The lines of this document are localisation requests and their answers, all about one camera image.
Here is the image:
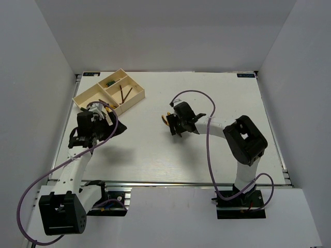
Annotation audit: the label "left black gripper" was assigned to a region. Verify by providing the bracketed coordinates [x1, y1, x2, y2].
[92, 112, 127, 142]

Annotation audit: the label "yellow needle nose pliers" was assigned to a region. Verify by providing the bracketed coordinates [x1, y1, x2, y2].
[161, 112, 171, 127]

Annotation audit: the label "green stubby screwdriver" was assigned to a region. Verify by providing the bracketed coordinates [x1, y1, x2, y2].
[106, 81, 116, 87]

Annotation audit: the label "yellow combination pliers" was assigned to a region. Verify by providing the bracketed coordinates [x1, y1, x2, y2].
[99, 99, 116, 113]

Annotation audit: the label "long dark hex key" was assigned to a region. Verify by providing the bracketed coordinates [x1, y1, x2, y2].
[119, 85, 124, 104]

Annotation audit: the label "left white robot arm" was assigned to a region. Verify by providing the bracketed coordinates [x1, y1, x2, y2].
[38, 102, 127, 236]

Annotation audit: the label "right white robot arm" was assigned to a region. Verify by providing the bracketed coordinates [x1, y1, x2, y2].
[161, 101, 268, 206]

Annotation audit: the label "cream divided plastic tray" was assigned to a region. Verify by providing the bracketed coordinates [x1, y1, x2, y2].
[73, 69, 145, 115]

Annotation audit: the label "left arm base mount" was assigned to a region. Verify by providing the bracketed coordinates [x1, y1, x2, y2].
[78, 180, 128, 217]

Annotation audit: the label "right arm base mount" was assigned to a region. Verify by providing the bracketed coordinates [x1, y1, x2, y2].
[212, 184, 266, 220]

